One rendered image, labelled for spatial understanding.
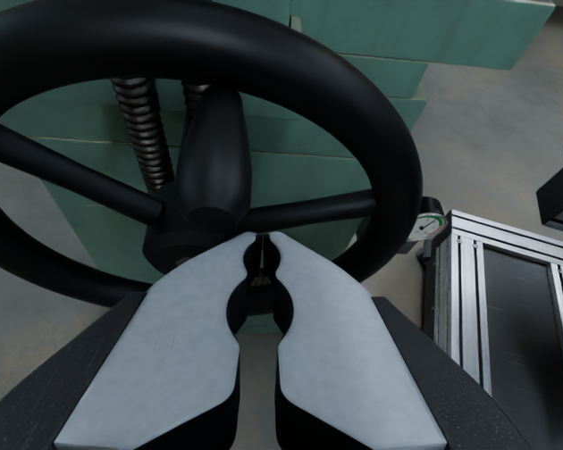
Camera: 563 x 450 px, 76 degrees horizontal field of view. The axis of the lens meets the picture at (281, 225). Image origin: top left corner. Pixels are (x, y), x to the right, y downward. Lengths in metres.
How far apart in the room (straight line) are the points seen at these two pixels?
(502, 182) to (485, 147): 0.20
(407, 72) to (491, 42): 0.07
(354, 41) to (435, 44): 0.07
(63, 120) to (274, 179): 0.24
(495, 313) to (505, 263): 0.17
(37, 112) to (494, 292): 1.03
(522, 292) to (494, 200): 0.58
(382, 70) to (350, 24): 0.06
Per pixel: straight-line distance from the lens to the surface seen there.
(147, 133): 0.27
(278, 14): 0.24
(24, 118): 0.47
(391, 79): 0.39
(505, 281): 1.15
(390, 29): 0.36
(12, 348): 1.19
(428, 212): 0.47
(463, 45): 0.40
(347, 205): 0.22
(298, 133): 0.42
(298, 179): 0.47
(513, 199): 1.72
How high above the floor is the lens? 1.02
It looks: 56 degrees down
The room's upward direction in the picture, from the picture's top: 13 degrees clockwise
